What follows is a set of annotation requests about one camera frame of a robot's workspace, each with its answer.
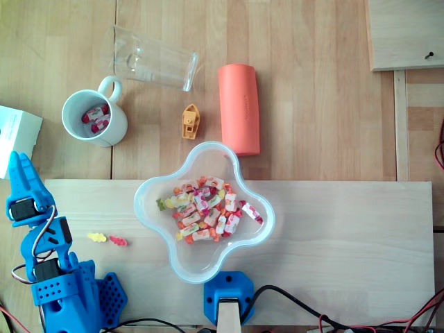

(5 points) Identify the blue perforated robot base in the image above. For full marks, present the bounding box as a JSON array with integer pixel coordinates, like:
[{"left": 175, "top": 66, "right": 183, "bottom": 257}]
[{"left": 93, "top": 272, "right": 128, "bottom": 329}]

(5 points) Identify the white cardboard box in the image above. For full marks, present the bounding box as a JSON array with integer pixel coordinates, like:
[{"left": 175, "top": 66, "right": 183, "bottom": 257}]
[{"left": 0, "top": 105, "right": 44, "bottom": 180}]

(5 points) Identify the white ceramic mug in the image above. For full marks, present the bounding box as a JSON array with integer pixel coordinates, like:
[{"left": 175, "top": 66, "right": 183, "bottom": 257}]
[{"left": 61, "top": 75, "right": 128, "bottom": 148}]

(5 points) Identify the clear drinking glass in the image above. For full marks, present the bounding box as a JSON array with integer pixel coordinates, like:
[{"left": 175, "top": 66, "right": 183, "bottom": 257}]
[{"left": 99, "top": 24, "right": 200, "bottom": 93}]

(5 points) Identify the orange toy boat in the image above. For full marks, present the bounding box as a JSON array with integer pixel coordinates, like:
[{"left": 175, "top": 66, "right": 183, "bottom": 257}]
[{"left": 180, "top": 103, "right": 201, "bottom": 140}]

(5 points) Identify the clear wavy plastic bowl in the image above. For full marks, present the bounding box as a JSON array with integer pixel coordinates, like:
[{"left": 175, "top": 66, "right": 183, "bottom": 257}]
[{"left": 133, "top": 140, "right": 276, "bottom": 284}]

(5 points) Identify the salmon cylindrical case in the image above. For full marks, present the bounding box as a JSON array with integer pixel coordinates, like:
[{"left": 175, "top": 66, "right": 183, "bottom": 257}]
[{"left": 217, "top": 63, "right": 261, "bottom": 157}]

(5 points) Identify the light wooden board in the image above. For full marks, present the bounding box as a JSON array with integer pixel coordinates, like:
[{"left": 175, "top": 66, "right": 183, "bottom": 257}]
[{"left": 40, "top": 178, "right": 436, "bottom": 327}]

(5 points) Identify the wooden strip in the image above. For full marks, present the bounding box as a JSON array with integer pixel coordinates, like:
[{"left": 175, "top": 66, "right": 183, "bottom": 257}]
[{"left": 393, "top": 69, "right": 410, "bottom": 182}]

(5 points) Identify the wooden panel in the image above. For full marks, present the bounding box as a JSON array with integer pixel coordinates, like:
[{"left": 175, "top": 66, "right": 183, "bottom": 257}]
[{"left": 364, "top": 0, "right": 444, "bottom": 73}]

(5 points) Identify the gripper servo cable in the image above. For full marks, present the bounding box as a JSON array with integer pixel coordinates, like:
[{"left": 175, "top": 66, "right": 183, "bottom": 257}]
[{"left": 33, "top": 204, "right": 57, "bottom": 259}]

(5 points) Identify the arm servo cable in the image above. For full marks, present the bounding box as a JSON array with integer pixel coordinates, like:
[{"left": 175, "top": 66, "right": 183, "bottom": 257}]
[{"left": 11, "top": 263, "right": 35, "bottom": 286}]

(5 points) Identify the red cable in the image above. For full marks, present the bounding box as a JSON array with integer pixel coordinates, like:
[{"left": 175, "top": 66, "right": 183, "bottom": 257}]
[
  {"left": 435, "top": 117, "right": 444, "bottom": 173},
  {"left": 0, "top": 305, "right": 31, "bottom": 333},
  {"left": 317, "top": 296, "right": 444, "bottom": 333}
]

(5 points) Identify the blue 3D-printed mount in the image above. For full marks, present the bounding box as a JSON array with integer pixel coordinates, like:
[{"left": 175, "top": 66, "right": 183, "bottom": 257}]
[{"left": 203, "top": 271, "right": 255, "bottom": 326}]

